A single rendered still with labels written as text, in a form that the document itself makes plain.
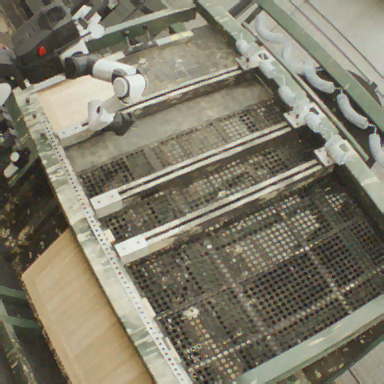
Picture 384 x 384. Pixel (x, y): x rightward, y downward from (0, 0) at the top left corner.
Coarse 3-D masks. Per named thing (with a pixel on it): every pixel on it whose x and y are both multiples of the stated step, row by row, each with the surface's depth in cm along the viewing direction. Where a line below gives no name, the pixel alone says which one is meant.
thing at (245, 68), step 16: (256, 48) 308; (240, 64) 316; (256, 64) 317; (192, 80) 313; (208, 80) 315; (224, 80) 316; (240, 80) 322; (160, 96) 307; (176, 96) 308; (192, 96) 314; (128, 112) 299; (144, 112) 305; (64, 128) 292; (80, 128) 293; (64, 144) 293
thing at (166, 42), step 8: (184, 32) 343; (160, 40) 338; (168, 40) 338; (176, 40) 339; (184, 40) 342; (152, 48) 335; (160, 48) 338; (112, 56) 329; (120, 56) 329; (128, 56) 330; (136, 56) 333; (48, 80) 318; (56, 80) 318; (64, 80) 319; (40, 88) 315
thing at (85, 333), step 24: (72, 240) 293; (48, 264) 298; (72, 264) 290; (48, 288) 294; (72, 288) 286; (96, 288) 279; (48, 312) 290; (72, 312) 282; (96, 312) 275; (72, 336) 279; (96, 336) 272; (120, 336) 265; (72, 360) 275; (96, 360) 268; (120, 360) 262
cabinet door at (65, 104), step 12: (60, 84) 319; (72, 84) 319; (84, 84) 319; (96, 84) 319; (108, 84) 319; (48, 96) 314; (60, 96) 314; (72, 96) 314; (84, 96) 314; (96, 96) 314; (108, 96) 313; (48, 108) 308; (60, 108) 309; (72, 108) 308; (84, 108) 308; (60, 120) 303; (72, 120) 303
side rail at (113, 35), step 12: (156, 12) 353; (168, 12) 353; (180, 12) 355; (192, 12) 360; (120, 24) 346; (132, 24) 346; (144, 24) 349; (156, 24) 354; (168, 24) 359; (108, 36) 343; (120, 36) 347; (132, 36) 352; (96, 48) 345
